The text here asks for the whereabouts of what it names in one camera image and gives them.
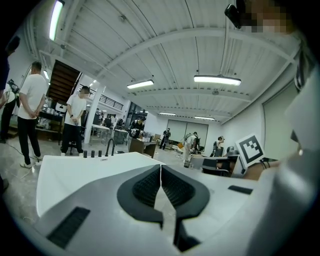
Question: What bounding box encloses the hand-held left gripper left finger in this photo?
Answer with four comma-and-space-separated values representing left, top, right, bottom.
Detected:
34, 164, 180, 256

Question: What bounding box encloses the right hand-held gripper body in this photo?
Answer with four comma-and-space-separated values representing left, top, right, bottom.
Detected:
201, 133, 265, 178

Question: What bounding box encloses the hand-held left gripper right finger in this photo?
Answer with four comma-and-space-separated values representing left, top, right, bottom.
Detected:
161, 164, 262, 254

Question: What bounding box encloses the person's right forearm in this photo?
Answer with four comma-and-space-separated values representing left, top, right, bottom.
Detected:
243, 159, 281, 181

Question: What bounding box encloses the white bathtub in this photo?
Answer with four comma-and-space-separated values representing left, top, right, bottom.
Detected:
36, 151, 166, 217

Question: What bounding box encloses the black curved faucet spout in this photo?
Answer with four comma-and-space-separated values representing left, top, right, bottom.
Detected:
104, 138, 116, 158

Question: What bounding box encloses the person's grey t-shirt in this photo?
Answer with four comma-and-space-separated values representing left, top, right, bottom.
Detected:
182, 67, 320, 256

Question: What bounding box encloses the dark wooden desk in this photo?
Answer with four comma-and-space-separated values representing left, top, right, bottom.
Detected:
128, 137, 158, 159

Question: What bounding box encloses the dark metal table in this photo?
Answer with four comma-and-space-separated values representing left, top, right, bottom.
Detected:
113, 128, 130, 146

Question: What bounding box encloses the steel table with white top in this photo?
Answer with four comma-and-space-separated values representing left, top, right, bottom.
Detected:
89, 124, 111, 146

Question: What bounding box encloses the white column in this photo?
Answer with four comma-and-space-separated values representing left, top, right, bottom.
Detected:
83, 84, 107, 145

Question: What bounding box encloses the black desk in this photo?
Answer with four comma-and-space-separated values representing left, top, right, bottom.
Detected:
36, 109, 66, 146

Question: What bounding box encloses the dark staircase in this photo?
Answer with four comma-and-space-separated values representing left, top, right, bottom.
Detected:
46, 59, 83, 104

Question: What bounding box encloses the person's head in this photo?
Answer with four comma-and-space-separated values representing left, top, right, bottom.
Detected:
239, 0, 301, 35

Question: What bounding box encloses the black head-worn camera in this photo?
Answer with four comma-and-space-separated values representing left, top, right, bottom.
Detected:
224, 3, 243, 30

